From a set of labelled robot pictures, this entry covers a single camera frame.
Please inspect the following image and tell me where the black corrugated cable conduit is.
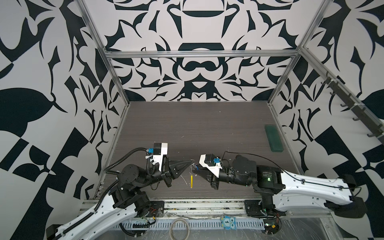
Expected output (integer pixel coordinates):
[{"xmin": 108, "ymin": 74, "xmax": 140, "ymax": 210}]
[{"xmin": 103, "ymin": 147, "xmax": 148, "ymax": 175}]

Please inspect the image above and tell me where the blue monster sticker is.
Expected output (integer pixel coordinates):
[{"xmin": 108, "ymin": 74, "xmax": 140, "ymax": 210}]
[{"xmin": 221, "ymin": 216, "xmax": 237, "ymax": 230}]

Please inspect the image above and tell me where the white tape roll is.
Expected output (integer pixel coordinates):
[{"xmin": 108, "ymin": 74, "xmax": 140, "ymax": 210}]
[{"xmin": 169, "ymin": 218, "xmax": 191, "ymax": 240}]

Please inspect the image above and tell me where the black wall hook rail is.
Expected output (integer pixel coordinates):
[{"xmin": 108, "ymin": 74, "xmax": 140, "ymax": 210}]
[{"xmin": 321, "ymin": 72, "xmax": 384, "ymax": 145}]

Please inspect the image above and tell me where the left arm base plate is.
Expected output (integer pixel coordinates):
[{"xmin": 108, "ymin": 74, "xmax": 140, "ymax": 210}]
[{"xmin": 135, "ymin": 201, "xmax": 165, "ymax": 218}]

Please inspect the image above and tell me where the metal keyring with keys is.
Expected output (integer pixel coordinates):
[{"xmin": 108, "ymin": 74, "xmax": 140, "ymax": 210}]
[{"xmin": 190, "ymin": 160, "xmax": 195, "ymax": 180}]

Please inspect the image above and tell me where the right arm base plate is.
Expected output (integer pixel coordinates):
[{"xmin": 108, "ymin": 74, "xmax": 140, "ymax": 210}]
[{"xmin": 244, "ymin": 200, "xmax": 270, "ymax": 218}]

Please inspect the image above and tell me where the green rectangular plastic case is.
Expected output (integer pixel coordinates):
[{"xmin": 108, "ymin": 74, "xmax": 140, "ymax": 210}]
[{"xmin": 265, "ymin": 125, "xmax": 284, "ymax": 153}]

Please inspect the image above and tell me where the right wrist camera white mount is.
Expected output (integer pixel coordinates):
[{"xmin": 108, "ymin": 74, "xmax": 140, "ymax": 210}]
[{"xmin": 199, "ymin": 154, "xmax": 223, "ymax": 178}]

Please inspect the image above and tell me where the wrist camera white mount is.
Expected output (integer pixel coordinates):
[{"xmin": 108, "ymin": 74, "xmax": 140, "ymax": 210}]
[
  {"xmin": 199, "ymin": 154, "xmax": 223, "ymax": 178},
  {"xmin": 146, "ymin": 143, "xmax": 168, "ymax": 172}
]

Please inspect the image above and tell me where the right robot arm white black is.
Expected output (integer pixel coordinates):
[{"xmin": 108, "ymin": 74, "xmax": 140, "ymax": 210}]
[{"xmin": 193, "ymin": 154, "xmax": 368, "ymax": 219}]

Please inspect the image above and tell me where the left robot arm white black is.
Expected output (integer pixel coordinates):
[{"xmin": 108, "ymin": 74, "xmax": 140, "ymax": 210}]
[{"xmin": 46, "ymin": 157, "xmax": 193, "ymax": 240}]

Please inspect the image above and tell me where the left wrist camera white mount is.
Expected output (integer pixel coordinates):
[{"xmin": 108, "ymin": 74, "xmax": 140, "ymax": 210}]
[{"xmin": 146, "ymin": 143, "xmax": 168, "ymax": 172}]

